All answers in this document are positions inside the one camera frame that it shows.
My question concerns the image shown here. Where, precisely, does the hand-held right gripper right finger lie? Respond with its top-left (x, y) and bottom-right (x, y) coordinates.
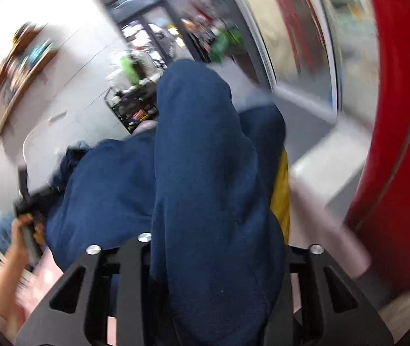
top-left (283, 244), bottom-right (396, 346)

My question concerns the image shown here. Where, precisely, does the red curved bin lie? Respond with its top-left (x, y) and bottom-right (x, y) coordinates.
top-left (345, 0), bottom-right (410, 298)

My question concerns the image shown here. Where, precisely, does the person's left hand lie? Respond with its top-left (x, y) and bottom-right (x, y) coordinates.
top-left (8, 213), bottom-right (46, 261)

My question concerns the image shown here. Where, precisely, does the black cart with items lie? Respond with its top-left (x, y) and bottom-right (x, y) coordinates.
top-left (103, 75), bottom-right (164, 135)

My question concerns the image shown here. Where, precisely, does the person's left forearm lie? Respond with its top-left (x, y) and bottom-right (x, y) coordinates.
top-left (0, 249), bottom-right (33, 329)

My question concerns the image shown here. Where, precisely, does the yellow cloth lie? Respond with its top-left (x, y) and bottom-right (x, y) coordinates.
top-left (270, 148), bottom-right (291, 244)

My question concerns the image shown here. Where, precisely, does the navy blue jacket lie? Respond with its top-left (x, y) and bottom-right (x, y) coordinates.
top-left (44, 59), bottom-right (288, 346)

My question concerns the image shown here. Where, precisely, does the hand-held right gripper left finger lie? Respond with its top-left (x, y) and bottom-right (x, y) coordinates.
top-left (15, 234), bottom-right (155, 346)

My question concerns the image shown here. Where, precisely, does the wooden wall shelf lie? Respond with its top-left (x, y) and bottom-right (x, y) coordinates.
top-left (0, 22), bottom-right (49, 121)
top-left (0, 48), bottom-right (59, 138)

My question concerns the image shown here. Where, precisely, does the dark glass door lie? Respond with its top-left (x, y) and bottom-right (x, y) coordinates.
top-left (89, 0), bottom-right (209, 69)

